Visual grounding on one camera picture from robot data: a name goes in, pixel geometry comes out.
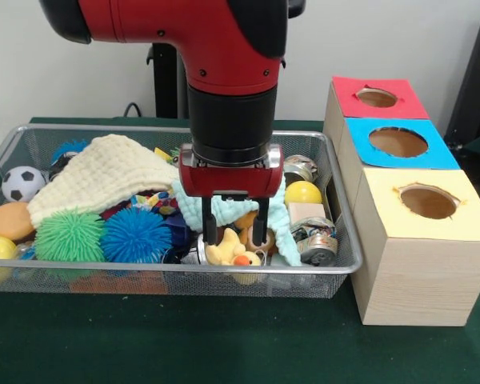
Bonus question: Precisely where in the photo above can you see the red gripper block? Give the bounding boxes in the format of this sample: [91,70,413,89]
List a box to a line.
[178,162,285,247]

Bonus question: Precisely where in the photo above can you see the brown plush monkey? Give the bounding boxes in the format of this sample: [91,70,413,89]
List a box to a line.
[238,211,277,251]

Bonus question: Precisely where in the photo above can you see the yellow plush duck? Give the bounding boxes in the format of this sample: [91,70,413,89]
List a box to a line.
[205,227,263,268]

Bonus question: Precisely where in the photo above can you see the light blue waffle cloth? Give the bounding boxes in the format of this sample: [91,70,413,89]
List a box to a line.
[171,175,303,267]

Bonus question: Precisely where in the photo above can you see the wooden box with three holes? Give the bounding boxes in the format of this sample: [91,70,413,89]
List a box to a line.
[322,75,480,327]

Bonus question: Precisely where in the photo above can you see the crushed printed drink can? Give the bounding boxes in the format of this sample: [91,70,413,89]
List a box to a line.
[294,218,340,268]

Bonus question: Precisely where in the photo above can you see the blue spiky rubber ball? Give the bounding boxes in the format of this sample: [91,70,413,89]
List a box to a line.
[101,206,174,264]

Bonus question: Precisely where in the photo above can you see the cream waffle cloth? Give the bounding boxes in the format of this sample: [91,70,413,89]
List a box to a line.
[26,134,185,229]

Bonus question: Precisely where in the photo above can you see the green spiky rubber ball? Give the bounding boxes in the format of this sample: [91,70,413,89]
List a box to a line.
[34,207,107,263]

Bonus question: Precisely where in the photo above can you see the small soccer ball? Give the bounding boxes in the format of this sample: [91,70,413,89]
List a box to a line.
[2,166,47,203]

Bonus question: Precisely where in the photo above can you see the orange foam ball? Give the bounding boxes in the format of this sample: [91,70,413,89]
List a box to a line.
[0,202,36,241]

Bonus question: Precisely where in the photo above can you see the wire mesh bin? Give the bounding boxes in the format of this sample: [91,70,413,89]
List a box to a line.
[0,123,364,300]

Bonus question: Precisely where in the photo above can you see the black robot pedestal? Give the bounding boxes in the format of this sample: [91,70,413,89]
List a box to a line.
[146,42,191,119]

